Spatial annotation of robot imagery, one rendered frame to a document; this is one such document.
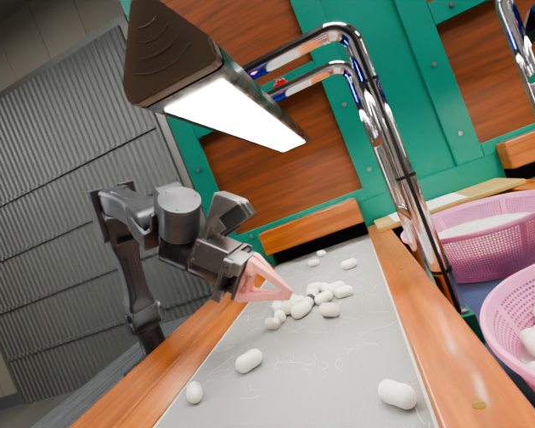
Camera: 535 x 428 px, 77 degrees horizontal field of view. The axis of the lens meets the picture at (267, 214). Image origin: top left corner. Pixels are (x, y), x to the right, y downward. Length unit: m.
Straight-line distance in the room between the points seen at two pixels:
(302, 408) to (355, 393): 0.05
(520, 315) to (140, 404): 0.43
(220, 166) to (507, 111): 0.81
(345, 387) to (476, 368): 0.12
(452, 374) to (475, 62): 0.92
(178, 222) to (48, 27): 3.25
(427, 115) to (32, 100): 3.14
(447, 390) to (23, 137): 3.55
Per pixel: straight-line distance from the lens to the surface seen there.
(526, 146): 1.05
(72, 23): 3.48
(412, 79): 1.07
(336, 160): 1.03
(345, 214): 0.96
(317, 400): 0.37
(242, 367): 0.47
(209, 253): 0.48
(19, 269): 3.85
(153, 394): 0.51
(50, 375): 4.02
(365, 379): 0.37
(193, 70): 0.27
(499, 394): 0.28
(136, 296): 0.89
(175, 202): 0.46
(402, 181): 0.46
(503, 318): 0.40
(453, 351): 0.33
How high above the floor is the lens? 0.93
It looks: 1 degrees down
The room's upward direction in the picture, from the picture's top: 22 degrees counter-clockwise
